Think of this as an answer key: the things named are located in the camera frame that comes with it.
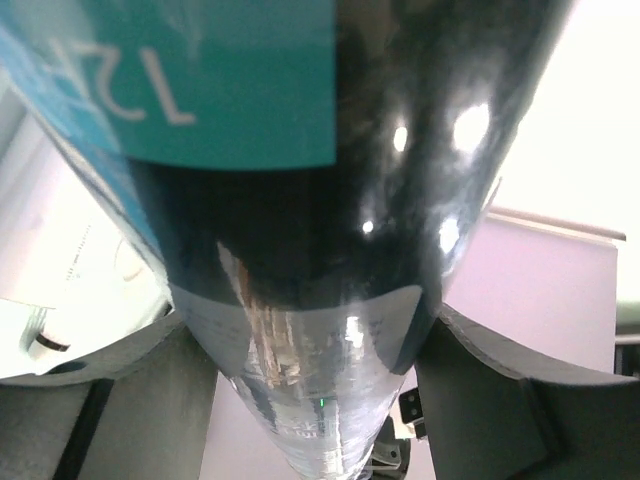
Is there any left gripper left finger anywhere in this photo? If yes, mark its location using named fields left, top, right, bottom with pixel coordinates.
left=1, top=312, right=217, bottom=479

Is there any white shuttlecock tube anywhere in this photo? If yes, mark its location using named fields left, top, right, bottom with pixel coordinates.
left=1, top=116, right=168, bottom=379

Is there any black shuttlecock tube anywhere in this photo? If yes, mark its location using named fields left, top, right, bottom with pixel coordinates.
left=1, top=1, right=571, bottom=479

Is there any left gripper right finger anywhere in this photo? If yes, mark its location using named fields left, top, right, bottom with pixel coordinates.
left=415, top=306, right=639, bottom=479

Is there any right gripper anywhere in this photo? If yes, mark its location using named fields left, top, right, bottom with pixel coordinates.
left=364, top=387, right=426, bottom=480

